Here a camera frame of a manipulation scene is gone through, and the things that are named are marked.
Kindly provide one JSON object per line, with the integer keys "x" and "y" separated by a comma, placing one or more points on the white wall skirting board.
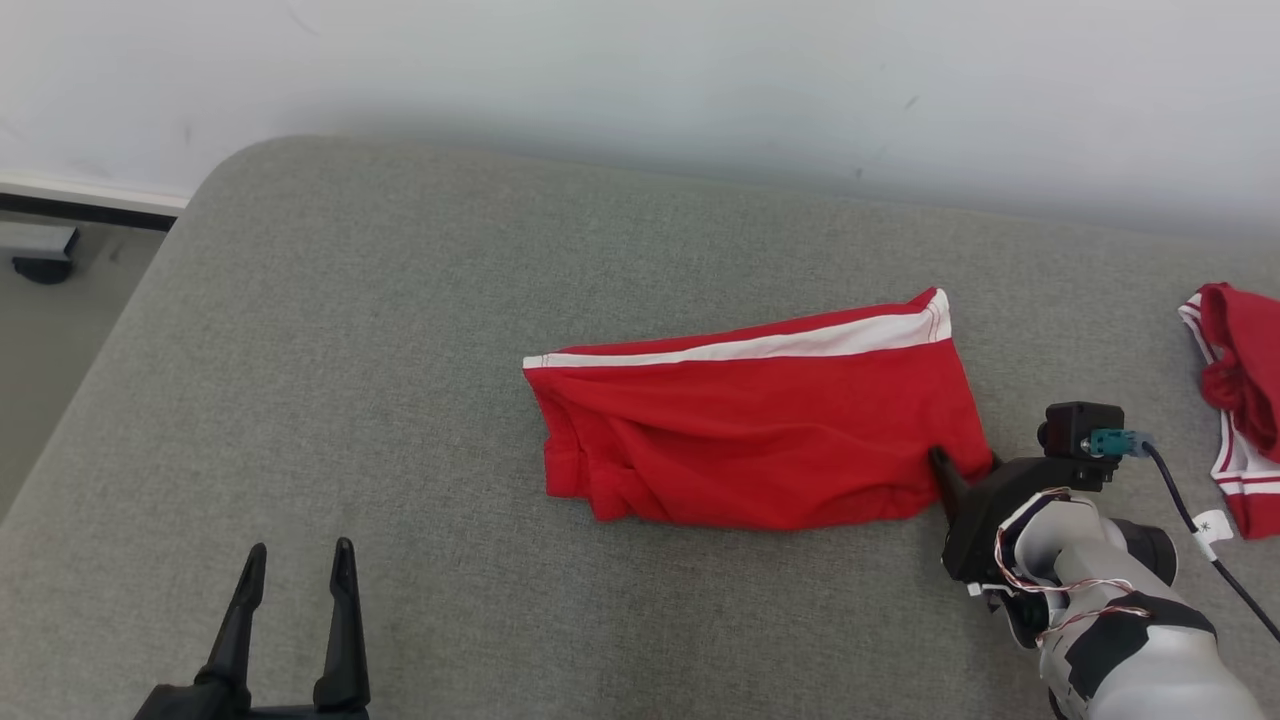
{"x": 80, "y": 192}

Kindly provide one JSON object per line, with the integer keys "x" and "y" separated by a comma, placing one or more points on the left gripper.
{"x": 200, "y": 708}

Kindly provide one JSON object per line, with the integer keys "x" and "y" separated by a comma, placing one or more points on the red shorts with white trim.
{"x": 760, "y": 430}

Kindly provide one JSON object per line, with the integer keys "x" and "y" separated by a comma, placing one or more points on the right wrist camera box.
{"x": 1075, "y": 425}

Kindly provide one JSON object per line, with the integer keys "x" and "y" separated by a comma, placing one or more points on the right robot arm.
{"x": 1140, "y": 670}

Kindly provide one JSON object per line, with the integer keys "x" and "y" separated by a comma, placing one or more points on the grey box with black foot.
{"x": 40, "y": 268}

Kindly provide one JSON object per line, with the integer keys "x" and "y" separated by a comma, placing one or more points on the red Bulls basketball jersey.
{"x": 1250, "y": 370}

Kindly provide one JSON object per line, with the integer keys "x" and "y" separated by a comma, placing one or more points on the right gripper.
{"x": 985, "y": 520}

